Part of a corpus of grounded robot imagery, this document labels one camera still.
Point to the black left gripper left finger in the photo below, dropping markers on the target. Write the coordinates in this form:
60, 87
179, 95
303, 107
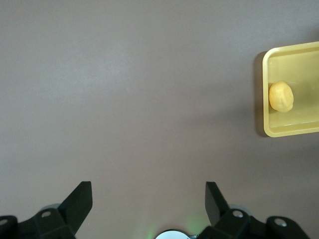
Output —
54, 224

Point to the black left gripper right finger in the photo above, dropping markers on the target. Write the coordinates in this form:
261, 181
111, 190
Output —
236, 225

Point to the yellow plastic tray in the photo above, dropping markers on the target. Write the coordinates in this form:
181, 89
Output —
299, 72

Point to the yellow potato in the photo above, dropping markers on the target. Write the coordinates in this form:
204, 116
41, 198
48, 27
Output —
281, 96

